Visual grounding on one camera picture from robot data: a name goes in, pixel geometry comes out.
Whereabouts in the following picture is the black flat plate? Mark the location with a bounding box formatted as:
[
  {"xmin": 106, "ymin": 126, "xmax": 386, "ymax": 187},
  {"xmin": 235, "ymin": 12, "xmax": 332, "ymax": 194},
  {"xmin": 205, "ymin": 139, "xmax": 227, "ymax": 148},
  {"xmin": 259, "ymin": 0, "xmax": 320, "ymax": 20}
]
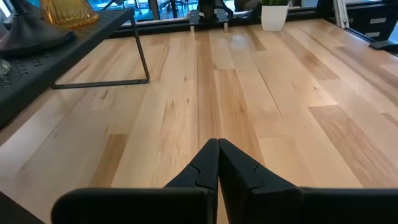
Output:
[{"xmin": 368, "ymin": 39, "xmax": 398, "ymax": 54}]

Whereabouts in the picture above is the amber ribbed glass candle holder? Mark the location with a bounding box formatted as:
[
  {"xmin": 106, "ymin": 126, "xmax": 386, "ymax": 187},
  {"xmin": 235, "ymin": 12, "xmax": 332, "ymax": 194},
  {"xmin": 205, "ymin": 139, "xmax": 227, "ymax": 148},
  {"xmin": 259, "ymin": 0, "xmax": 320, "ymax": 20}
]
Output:
[{"xmin": 39, "ymin": 0, "xmax": 100, "ymax": 30}]

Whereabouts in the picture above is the aluminium frame post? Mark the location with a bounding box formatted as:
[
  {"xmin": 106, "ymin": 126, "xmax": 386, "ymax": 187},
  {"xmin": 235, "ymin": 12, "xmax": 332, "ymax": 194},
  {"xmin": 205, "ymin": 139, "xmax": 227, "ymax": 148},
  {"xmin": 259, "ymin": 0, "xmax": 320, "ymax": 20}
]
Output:
[{"xmin": 332, "ymin": 0, "xmax": 351, "ymax": 29}]

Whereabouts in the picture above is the black drawer unit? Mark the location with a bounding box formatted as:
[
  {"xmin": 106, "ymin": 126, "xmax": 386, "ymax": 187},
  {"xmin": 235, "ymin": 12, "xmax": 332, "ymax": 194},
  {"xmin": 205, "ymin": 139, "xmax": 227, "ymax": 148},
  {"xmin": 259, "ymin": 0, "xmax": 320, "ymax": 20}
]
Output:
[{"xmin": 348, "ymin": 2, "xmax": 398, "ymax": 43}]

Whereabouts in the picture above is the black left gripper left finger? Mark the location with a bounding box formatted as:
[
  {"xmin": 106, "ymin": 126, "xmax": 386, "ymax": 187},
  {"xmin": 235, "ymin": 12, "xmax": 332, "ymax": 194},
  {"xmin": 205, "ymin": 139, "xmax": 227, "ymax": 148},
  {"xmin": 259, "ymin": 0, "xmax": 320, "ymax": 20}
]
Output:
[{"xmin": 51, "ymin": 138, "xmax": 220, "ymax": 224}]

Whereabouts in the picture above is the black perforated metal shelf riser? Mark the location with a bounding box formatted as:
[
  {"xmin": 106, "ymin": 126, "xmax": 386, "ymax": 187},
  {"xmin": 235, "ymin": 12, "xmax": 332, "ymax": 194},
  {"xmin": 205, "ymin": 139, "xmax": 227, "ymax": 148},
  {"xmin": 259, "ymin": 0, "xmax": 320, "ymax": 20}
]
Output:
[{"xmin": 0, "ymin": 7, "xmax": 150, "ymax": 129}]

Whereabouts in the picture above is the tall black metal candlestick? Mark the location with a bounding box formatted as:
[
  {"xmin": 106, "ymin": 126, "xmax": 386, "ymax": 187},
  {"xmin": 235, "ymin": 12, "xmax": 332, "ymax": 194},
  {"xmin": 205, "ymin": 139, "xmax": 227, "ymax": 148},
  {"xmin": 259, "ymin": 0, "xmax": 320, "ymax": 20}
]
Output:
[{"xmin": 0, "ymin": 0, "xmax": 76, "ymax": 57}]

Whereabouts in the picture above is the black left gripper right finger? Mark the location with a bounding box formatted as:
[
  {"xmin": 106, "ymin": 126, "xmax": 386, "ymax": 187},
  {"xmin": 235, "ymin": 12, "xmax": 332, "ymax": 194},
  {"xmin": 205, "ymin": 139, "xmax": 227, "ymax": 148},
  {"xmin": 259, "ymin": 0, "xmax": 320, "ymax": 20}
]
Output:
[{"xmin": 218, "ymin": 138, "xmax": 398, "ymax": 224}]

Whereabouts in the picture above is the green plant in white pot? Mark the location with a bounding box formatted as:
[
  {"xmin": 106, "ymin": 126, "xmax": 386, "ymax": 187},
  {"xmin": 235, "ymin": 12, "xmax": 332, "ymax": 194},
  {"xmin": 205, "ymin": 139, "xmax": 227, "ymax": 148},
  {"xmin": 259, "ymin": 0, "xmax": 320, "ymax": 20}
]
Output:
[{"xmin": 260, "ymin": 0, "xmax": 290, "ymax": 32}]

